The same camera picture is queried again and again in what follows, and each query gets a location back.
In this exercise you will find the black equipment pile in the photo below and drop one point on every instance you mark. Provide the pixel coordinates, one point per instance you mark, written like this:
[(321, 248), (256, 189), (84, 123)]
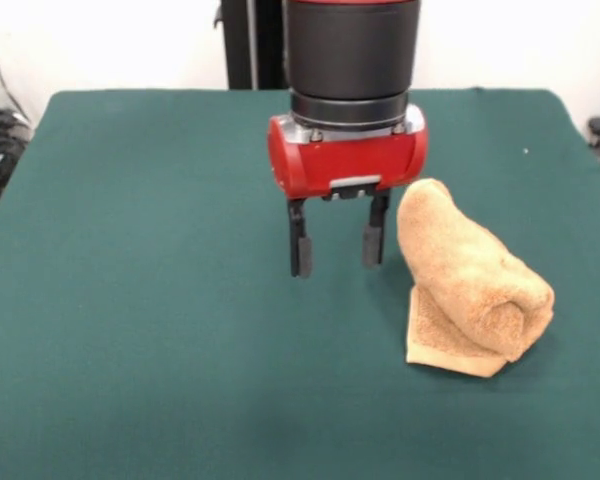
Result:
[(2, 150)]

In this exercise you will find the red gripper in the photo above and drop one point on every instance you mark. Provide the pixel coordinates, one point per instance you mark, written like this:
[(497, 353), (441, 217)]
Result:
[(350, 165)]

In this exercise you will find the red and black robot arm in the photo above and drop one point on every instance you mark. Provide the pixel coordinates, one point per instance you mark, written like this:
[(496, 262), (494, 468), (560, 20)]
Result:
[(350, 50)]

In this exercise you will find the dark green table cloth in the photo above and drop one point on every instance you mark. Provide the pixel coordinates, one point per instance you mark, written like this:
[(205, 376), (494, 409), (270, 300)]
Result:
[(155, 300)]

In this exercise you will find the tan terry towel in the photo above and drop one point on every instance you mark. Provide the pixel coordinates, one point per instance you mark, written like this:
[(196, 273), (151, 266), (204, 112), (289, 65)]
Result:
[(460, 280)]

